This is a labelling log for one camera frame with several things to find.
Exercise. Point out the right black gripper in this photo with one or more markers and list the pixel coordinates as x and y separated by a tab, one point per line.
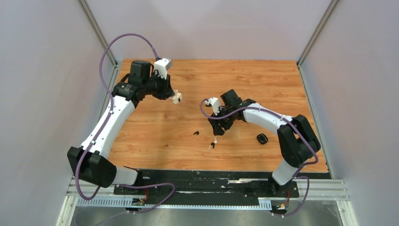
218	130

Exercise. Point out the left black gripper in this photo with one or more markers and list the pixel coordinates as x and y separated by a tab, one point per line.
167	91

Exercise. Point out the white earbud charging case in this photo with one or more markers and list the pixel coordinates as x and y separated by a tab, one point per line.
177	97

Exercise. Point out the black earbud charging case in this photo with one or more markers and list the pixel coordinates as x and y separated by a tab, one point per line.
262	138

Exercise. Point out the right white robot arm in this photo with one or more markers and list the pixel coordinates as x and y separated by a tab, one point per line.
297	140

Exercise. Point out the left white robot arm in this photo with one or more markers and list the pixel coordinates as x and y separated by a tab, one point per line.
90	160

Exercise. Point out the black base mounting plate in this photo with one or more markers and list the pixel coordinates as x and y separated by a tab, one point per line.
218	187

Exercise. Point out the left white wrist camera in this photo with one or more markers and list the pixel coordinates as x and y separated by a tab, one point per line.
161	67

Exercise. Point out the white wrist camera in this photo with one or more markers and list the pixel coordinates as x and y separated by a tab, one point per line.
161	67
215	104

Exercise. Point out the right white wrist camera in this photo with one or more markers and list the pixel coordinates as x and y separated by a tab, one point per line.
215	104

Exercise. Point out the left aluminium frame post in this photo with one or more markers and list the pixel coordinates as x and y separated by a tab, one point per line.
97	30

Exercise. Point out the aluminium frame post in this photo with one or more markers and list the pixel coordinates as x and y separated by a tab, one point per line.
97	30
317	32

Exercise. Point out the slotted cable duct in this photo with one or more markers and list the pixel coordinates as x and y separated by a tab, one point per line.
130	202

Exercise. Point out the right aluminium frame post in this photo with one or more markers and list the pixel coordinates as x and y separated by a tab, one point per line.
317	32

